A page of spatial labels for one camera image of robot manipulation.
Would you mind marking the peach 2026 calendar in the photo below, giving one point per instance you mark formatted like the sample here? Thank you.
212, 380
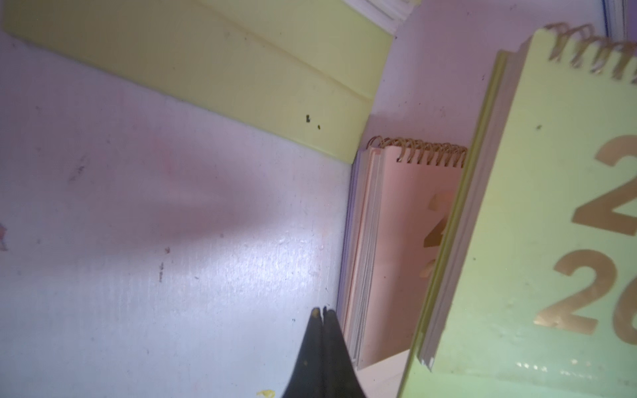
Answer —
411, 187

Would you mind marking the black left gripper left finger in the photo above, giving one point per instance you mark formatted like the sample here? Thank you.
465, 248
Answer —
307, 376

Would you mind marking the green 2026 calendar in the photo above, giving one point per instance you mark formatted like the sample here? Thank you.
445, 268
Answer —
307, 71
534, 290

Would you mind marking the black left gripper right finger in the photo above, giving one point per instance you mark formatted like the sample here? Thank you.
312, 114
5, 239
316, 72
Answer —
339, 377

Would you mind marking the purple 2026 calendar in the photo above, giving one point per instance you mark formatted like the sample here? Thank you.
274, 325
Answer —
620, 19
358, 181

